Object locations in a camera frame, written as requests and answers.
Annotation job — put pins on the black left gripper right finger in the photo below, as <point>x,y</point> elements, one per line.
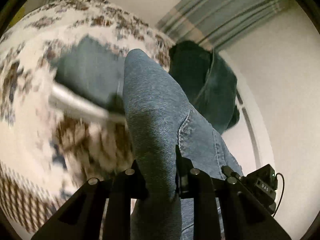
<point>224,208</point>

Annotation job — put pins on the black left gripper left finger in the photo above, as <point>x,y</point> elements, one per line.
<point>98,210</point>

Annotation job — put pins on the blue denim jeans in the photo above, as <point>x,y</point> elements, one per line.
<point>162,121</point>

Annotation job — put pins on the floral bed blanket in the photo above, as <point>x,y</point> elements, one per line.
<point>45,154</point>

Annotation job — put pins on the dark green plush blanket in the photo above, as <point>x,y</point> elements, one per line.
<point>208,82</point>

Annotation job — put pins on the white board under jeans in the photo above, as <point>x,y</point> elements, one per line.
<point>75,106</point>

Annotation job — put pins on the folded blue jeans stack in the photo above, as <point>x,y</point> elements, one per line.
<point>93,72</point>

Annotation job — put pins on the grey-blue right curtain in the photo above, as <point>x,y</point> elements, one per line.
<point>215,24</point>

